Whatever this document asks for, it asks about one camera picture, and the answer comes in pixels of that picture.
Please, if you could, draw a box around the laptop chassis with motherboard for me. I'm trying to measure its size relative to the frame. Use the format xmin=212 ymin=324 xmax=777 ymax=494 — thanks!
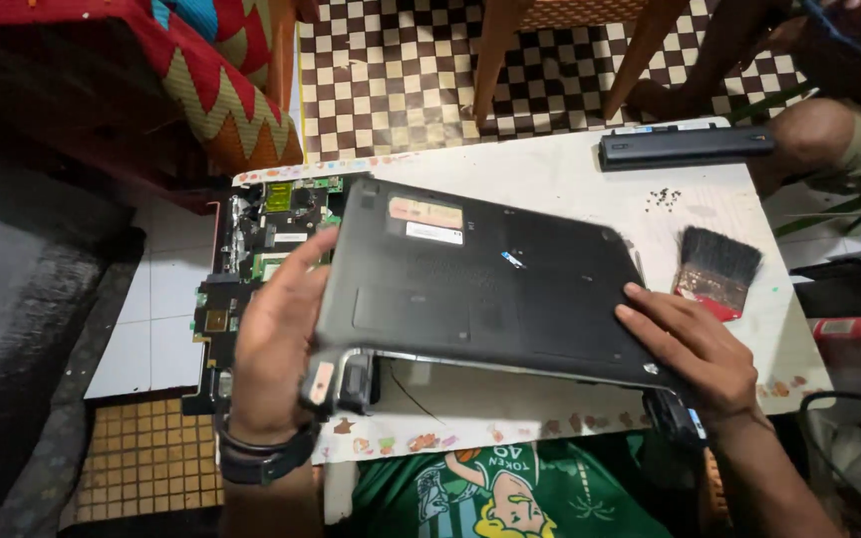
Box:
xmin=181 ymin=175 xmax=349 ymax=417

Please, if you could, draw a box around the wooden chair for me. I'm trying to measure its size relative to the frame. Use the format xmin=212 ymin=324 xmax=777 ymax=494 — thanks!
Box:
xmin=471 ymin=0 xmax=695 ymax=130

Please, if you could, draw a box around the green printed t-shirt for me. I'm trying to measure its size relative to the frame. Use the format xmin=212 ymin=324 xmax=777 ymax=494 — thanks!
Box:
xmin=350 ymin=433 xmax=672 ymax=538

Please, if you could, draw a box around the black cable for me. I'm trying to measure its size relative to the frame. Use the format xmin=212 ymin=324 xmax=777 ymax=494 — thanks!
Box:
xmin=799 ymin=389 xmax=861 ymax=490

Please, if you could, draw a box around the black laptop battery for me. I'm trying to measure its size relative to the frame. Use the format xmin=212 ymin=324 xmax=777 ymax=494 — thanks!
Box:
xmin=598 ymin=124 xmax=776 ymax=173

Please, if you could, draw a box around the person's right hand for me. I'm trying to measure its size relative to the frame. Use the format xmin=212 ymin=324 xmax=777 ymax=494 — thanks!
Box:
xmin=613 ymin=282 xmax=760 ymax=428

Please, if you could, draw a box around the thin black wire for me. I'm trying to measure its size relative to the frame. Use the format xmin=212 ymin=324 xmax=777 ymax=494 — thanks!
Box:
xmin=389 ymin=362 xmax=448 ymax=427

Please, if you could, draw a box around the brown checkered mat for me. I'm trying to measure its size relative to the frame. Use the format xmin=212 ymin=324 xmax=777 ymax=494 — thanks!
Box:
xmin=296 ymin=0 xmax=813 ymax=163

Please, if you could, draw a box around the red zigzag patterned cushion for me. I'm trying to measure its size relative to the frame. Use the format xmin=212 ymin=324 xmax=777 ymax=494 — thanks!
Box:
xmin=0 ymin=0 xmax=305 ymax=177

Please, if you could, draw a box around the dark grey couch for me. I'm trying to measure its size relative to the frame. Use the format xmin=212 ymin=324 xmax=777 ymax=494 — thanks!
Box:
xmin=0 ymin=145 xmax=147 ymax=538

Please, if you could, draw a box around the black laptop bottom cover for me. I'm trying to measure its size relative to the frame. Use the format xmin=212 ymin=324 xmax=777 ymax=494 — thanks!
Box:
xmin=299 ymin=175 xmax=710 ymax=449

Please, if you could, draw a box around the pile of small black screws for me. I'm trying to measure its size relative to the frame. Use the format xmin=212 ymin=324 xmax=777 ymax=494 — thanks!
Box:
xmin=645 ymin=187 xmax=683 ymax=215

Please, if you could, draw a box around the person's left hand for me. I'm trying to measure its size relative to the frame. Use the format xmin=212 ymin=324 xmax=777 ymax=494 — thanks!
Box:
xmin=229 ymin=226 xmax=342 ymax=447

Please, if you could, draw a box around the black wristwatch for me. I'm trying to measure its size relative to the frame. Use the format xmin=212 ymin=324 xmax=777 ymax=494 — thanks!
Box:
xmin=215 ymin=417 xmax=321 ymax=487

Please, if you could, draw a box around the red and white box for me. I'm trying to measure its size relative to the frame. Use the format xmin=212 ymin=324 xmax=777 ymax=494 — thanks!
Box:
xmin=810 ymin=317 xmax=861 ymax=376

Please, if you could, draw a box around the black bristle paint brush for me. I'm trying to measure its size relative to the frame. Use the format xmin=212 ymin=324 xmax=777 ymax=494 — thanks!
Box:
xmin=673 ymin=226 xmax=765 ymax=323

